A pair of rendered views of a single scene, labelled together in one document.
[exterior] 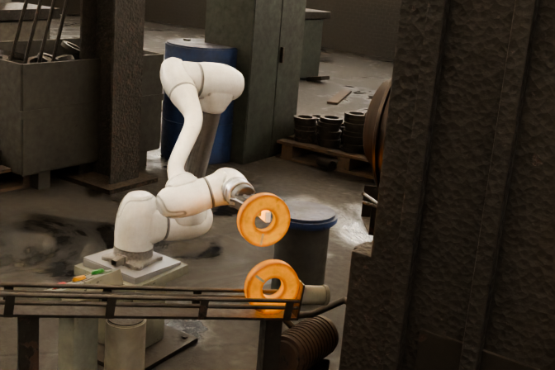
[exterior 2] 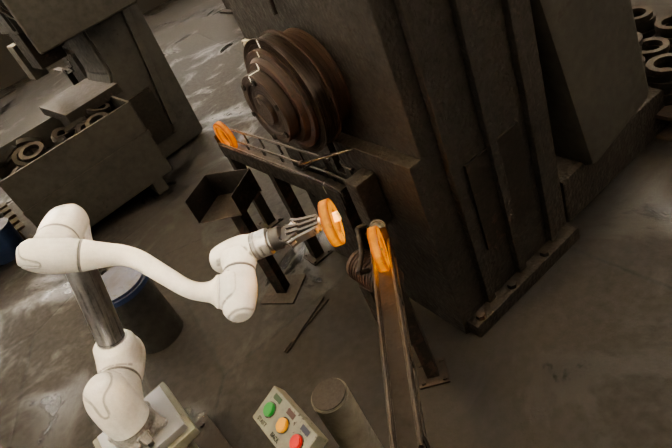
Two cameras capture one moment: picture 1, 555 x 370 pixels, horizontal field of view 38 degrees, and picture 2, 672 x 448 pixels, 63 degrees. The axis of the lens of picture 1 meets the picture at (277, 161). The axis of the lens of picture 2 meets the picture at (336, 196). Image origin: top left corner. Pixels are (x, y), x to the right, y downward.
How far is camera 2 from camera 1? 1.83 m
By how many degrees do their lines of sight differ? 55
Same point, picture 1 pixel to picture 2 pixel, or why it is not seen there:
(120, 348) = (354, 409)
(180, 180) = (228, 283)
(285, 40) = not seen: outside the picture
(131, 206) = (111, 394)
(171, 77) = (60, 252)
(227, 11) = not seen: outside the picture
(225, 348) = (225, 391)
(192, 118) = (136, 253)
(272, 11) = not seen: outside the picture
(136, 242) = (142, 410)
